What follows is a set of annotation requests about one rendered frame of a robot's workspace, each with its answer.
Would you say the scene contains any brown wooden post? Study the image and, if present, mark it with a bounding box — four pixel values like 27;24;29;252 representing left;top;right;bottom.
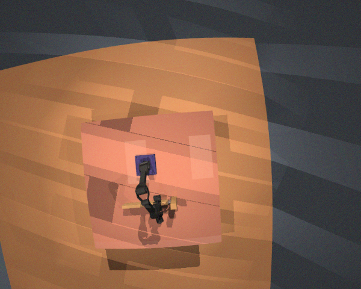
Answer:
170;196;177;210

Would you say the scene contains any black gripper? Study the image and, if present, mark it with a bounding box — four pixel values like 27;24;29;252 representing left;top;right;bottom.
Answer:
153;195;163;216

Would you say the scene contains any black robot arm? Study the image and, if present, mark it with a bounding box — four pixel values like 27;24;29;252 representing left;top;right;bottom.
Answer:
135;161;163;224

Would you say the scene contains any wooden side rail with steel hooks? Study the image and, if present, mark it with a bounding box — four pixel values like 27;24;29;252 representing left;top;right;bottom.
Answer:
122;199;170;209

